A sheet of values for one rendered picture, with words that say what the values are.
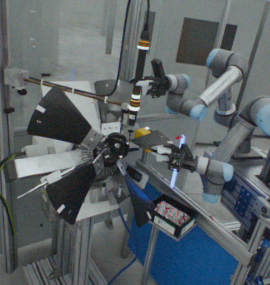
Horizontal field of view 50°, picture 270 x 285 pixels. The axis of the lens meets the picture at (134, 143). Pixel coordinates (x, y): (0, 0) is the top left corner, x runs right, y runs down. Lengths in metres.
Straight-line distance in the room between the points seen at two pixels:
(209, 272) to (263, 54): 3.87
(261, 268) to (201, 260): 0.63
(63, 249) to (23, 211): 0.42
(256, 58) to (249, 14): 0.95
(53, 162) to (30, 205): 0.95
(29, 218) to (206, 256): 1.26
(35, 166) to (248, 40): 3.52
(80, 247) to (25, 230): 0.71
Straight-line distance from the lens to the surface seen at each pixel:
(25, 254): 2.44
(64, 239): 1.95
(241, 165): 1.97
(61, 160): 1.30
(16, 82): 1.53
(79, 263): 1.80
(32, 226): 2.32
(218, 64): 1.66
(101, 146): 1.24
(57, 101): 1.21
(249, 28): 4.27
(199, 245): 1.68
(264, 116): 1.19
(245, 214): 1.87
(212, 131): 4.48
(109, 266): 2.36
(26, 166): 1.26
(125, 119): 1.28
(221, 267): 1.63
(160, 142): 1.43
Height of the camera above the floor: 1.76
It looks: 25 degrees down
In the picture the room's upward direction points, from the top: 9 degrees clockwise
